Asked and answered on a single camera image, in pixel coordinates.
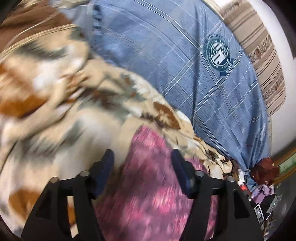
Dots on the dark red cloth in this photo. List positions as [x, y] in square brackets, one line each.
[264, 172]

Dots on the striped floral bolster pillow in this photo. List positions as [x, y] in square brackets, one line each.
[253, 36]

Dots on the purple floral shirt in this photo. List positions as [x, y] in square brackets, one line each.
[144, 200]

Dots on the light purple garment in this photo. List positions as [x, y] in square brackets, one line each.
[261, 191]

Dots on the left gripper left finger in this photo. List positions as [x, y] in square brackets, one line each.
[49, 219]

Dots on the beige leaf pattern blanket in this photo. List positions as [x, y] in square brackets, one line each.
[62, 107]

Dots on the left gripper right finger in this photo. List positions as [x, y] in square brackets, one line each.
[236, 219]

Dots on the blue plaid duvet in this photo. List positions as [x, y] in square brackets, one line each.
[187, 53]

